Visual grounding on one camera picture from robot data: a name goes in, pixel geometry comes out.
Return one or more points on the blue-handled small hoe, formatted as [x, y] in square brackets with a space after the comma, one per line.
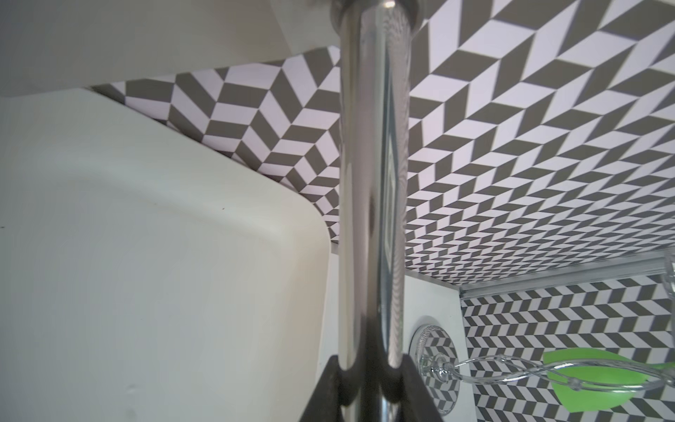
[375, 48]

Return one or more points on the chrome wire glass rack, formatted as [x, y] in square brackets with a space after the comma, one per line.
[622, 305]

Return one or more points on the white storage box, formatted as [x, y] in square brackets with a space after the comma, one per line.
[145, 277]

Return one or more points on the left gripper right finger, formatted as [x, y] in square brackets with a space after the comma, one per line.
[404, 388]

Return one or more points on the green plastic goblet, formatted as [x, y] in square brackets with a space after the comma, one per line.
[583, 388]

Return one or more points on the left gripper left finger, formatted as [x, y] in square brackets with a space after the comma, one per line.
[335, 389]

